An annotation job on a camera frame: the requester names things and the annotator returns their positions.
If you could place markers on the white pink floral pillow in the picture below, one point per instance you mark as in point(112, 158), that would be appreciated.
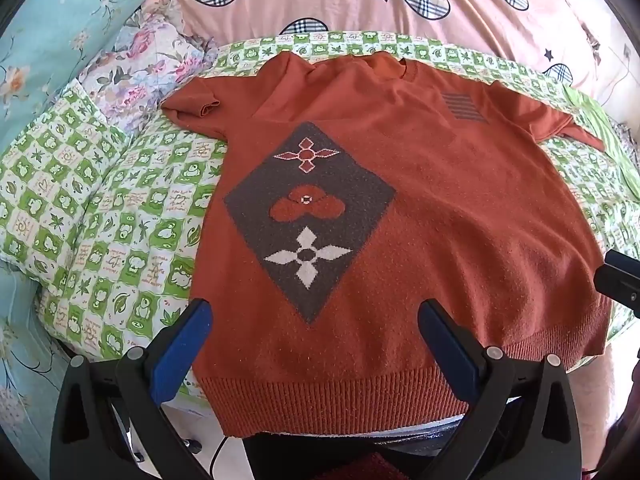
point(145, 65)

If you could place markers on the pink quilt with plaid hearts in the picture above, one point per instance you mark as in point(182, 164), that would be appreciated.
point(400, 0)

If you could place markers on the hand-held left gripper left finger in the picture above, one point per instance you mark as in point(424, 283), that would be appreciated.
point(181, 347)

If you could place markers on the orange knit sweater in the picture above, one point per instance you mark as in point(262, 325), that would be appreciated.
point(400, 220)

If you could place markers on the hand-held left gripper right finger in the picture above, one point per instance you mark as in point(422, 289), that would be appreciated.
point(448, 352)

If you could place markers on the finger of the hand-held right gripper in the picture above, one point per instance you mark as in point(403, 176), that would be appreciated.
point(622, 285)

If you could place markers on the green checked frog-print pillow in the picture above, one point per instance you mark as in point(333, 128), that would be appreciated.
point(50, 180)

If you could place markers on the green checked frog-print blanket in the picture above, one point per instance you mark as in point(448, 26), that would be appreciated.
point(150, 240)

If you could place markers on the teal floral sheet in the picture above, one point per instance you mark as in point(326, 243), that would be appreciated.
point(60, 35)

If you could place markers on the dark red cloth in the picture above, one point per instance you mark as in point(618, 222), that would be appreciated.
point(367, 466)

